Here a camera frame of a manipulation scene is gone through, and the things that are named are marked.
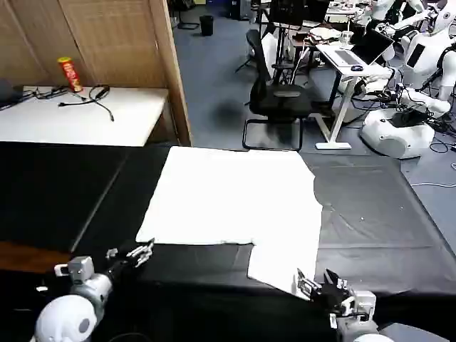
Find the black monitor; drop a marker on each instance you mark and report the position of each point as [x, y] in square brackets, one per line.
[285, 12]

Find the white humanoid robot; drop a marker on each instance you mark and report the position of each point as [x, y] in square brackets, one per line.
[379, 9]
[420, 64]

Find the white side table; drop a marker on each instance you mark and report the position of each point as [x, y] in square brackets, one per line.
[82, 121]

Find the black trash bin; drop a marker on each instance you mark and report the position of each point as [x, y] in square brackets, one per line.
[206, 25]

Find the wooden partition screen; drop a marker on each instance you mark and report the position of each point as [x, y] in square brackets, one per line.
[117, 42]

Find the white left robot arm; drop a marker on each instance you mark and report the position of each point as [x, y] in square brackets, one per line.
[89, 286]

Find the silver open laptop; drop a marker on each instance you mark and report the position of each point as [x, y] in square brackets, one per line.
[370, 48]

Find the white shirt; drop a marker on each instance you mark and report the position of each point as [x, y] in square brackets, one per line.
[231, 196]

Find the red chip can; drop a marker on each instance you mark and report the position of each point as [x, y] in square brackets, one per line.
[71, 75]

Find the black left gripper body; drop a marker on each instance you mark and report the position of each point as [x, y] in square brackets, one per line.
[123, 269]

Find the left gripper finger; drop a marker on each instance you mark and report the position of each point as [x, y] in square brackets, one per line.
[142, 252]
[112, 253]

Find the dark computer mouse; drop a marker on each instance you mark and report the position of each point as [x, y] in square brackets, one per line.
[357, 68]

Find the black office chair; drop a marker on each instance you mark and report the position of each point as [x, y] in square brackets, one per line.
[278, 99]

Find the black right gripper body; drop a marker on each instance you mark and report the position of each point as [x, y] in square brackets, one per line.
[329, 297]

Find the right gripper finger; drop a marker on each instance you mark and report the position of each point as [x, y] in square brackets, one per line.
[336, 279]
[306, 283]

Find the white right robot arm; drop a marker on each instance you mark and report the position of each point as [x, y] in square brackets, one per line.
[360, 324]

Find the clear plastic cup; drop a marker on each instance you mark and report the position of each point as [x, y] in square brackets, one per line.
[346, 39]

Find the white standing desk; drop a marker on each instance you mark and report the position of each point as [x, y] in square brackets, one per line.
[340, 71]

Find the dark grey pouch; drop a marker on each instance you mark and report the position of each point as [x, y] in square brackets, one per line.
[9, 93]

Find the beige bag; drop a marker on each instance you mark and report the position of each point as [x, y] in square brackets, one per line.
[324, 34]

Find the black table cloth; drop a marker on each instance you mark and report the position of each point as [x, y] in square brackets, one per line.
[370, 221]

